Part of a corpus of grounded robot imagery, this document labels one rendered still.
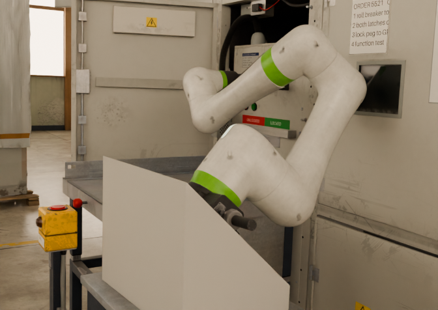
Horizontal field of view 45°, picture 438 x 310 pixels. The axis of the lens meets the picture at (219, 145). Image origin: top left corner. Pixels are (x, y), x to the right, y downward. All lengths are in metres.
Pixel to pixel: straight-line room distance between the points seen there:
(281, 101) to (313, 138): 0.69
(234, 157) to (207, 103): 0.53
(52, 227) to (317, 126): 0.71
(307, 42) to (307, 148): 0.29
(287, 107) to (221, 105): 0.43
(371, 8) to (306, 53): 0.30
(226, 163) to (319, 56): 0.44
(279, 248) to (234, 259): 0.85
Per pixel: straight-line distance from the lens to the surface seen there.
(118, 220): 1.20
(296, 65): 1.45
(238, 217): 1.07
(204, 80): 1.72
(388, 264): 1.61
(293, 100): 1.96
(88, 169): 2.09
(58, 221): 1.36
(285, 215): 1.24
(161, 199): 1.02
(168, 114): 2.35
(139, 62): 2.33
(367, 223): 1.67
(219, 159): 1.16
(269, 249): 1.86
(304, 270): 1.93
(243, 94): 1.56
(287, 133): 1.93
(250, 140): 1.18
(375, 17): 1.62
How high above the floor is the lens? 1.23
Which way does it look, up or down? 7 degrees down
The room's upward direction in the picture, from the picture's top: 2 degrees clockwise
